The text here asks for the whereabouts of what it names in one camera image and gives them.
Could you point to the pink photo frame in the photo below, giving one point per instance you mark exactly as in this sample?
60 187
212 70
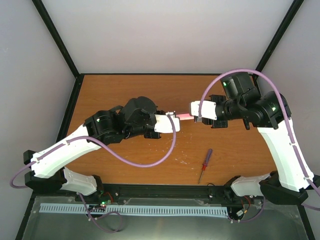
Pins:
184 116

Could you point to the blue red screwdriver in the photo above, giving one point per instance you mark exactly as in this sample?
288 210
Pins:
205 164

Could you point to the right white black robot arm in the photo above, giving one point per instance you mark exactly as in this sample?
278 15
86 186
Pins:
271 115

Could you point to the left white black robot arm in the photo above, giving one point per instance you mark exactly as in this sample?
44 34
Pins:
49 173

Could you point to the grey metal front plate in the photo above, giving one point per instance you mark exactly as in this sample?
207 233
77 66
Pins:
263 221

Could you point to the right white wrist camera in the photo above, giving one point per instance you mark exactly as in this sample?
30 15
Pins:
208 109

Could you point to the light blue cable duct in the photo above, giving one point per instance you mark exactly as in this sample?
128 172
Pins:
136 210

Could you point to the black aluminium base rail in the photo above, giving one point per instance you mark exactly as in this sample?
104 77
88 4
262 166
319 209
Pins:
211 194

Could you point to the black cage frame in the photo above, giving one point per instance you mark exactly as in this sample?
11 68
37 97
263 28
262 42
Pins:
239 152

